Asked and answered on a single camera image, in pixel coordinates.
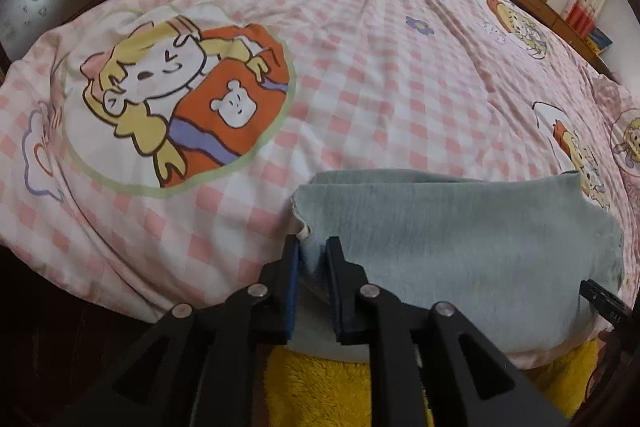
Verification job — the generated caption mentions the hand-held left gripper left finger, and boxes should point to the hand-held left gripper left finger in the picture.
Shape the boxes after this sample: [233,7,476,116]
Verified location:
[55,234,301,427]

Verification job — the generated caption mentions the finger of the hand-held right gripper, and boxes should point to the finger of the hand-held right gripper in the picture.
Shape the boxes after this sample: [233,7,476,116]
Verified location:
[579,279,632,329]

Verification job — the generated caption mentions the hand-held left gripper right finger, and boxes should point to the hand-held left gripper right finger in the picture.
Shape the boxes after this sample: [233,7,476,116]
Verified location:
[325,237,571,427]

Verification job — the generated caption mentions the grey pants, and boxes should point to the grey pants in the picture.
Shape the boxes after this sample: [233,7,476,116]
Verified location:
[290,169,626,363]

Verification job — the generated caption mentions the yellow fluffy clothing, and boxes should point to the yellow fluffy clothing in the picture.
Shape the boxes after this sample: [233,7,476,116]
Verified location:
[262,339,601,427]

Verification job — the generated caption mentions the pink checked cartoon blanket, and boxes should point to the pink checked cartoon blanket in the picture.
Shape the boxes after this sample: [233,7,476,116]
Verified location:
[0,0,640,370]

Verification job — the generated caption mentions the blue and yellow book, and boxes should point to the blue and yellow book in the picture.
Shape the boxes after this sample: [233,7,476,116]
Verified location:
[585,27,613,55]

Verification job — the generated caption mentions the red and white curtain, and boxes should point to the red and white curtain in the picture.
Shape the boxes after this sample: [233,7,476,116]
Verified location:
[562,0,613,38]

